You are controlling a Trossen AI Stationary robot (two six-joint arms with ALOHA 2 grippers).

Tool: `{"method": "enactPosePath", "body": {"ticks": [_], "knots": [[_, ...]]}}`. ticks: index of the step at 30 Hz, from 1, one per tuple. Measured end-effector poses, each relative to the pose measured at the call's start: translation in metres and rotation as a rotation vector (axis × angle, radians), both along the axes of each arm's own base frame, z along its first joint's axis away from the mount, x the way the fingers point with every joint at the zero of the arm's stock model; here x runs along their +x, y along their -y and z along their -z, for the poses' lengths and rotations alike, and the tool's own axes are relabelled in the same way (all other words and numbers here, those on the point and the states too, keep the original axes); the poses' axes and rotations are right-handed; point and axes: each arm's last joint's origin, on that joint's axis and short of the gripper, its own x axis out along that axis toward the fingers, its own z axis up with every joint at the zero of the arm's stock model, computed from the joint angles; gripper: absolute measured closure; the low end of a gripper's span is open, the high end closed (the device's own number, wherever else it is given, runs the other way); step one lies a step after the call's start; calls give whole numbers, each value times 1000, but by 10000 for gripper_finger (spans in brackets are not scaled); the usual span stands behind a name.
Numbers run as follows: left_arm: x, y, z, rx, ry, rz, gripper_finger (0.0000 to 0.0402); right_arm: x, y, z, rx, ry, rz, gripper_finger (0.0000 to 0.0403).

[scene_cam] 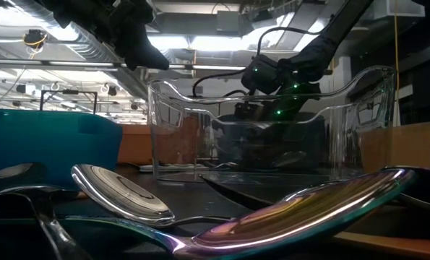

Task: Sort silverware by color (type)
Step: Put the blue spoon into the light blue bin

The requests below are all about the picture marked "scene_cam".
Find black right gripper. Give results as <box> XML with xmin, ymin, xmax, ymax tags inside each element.
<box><xmin>234</xmin><ymin>79</ymin><xmax>323</xmax><ymax>122</ymax></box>

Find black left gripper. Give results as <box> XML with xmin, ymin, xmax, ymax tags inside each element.
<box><xmin>37</xmin><ymin>0</ymin><xmax>171</xmax><ymax>72</ymax></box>

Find clear plastic bin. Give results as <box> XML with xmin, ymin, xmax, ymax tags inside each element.
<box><xmin>147</xmin><ymin>65</ymin><xmax>398</xmax><ymax>183</ymax></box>

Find dark polished metal spoon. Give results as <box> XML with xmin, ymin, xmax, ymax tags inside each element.
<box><xmin>380</xmin><ymin>165</ymin><xmax>430</xmax><ymax>215</ymax></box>
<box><xmin>199</xmin><ymin>173</ymin><xmax>275</xmax><ymax>211</ymax></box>
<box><xmin>0</xmin><ymin>185</ymin><xmax>95</xmax><ymax>260</ymax></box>

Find long ceiling light bar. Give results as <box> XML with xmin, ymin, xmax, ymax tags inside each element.
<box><xmin>0</xmin><ymin>58</ymin><xmax>247</xmax><ymax>72</ymax></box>

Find large orange plastic bin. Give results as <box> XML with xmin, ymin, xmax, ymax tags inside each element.
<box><xmin>117</xmin><ymin>123</ymin><xmax>201</xmax><ymax>167</ymax></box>

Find grey ceiling ventilation box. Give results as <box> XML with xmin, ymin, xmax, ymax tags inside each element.
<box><xmin>216</xmin><ymin>10</ymin><xmax>245</xmax><ymax>36</ymax></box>

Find iridescent rainbow spoon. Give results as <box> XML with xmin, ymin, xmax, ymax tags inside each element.
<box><xmin>61</xmin><ymin>168</ymin><xmax>418</xmax><ymax>260</ymax></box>

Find small orange plastic bin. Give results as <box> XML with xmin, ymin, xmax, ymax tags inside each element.
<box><xmin>357</xmin><ymin>121</ymin><xmax>430</xmax><ymax>175</ymax></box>

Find small teal plastic bin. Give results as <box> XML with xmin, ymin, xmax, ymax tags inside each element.
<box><xmin>0</xmin><ymin>108</ymin><xmax>124</xmax><ymax>191</ymax></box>

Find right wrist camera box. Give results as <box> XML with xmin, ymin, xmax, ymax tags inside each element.
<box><xmin>241</xmin><ymin>53</ymin><xmax>285</xmax><ymax>96</ymax></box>

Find large silver spiral duct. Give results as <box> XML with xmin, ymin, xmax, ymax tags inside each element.
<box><xmin>3</xmin><ymin>0</ymin><xmax>129</xmax><ymax>64</ymax></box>

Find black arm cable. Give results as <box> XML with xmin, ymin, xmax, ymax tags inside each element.
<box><xmin>256</xmin><ymin>25</ymin><xmax>322</xmax><ymax>57</ymax></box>
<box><xmin>192</xmin><ymin>69</ymin><xmax>251</xmax><ymax>99</ymax></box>

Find black metal frame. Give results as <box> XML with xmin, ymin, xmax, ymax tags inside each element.
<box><xmin>39</xmin><ymin>89</ymin><xmax>98</xmax><ymax>116</ymax></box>

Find black ceiling cable reel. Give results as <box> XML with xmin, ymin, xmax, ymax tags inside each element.
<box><xmin>22</xmin><ymin>29</ymin><xmax>48</xmax><ymax>51</ymax></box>

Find silver spoon orange handle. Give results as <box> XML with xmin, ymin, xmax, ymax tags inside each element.
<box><xmin>71</xmin><ymin>163</ymin><xmax>430</xmax><ymax>259</ymax></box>

